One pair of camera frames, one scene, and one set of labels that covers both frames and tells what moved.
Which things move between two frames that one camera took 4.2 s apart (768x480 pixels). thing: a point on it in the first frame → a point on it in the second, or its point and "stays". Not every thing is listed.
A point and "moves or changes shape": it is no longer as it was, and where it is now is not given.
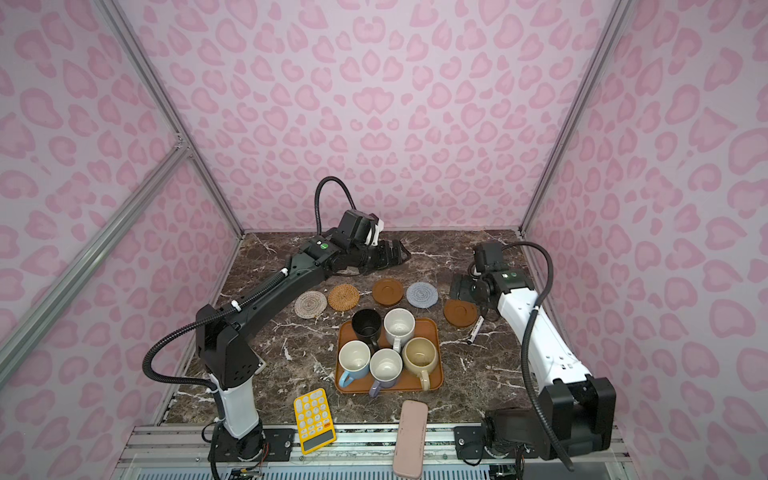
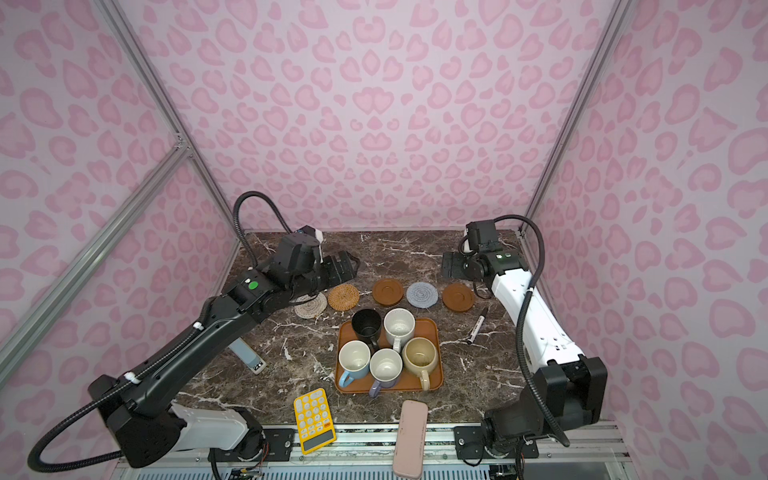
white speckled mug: x=399 y=327 stays
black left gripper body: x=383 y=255 → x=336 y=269
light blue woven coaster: x=422 y=295 stays
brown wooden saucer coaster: x=460 y=313 moves or changes shape
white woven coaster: x=310 y=304 stays
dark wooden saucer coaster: x=387 y=291 stays
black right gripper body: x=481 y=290 → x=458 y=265
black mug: x=366 y=324 stays
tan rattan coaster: x=344 y=297 stays
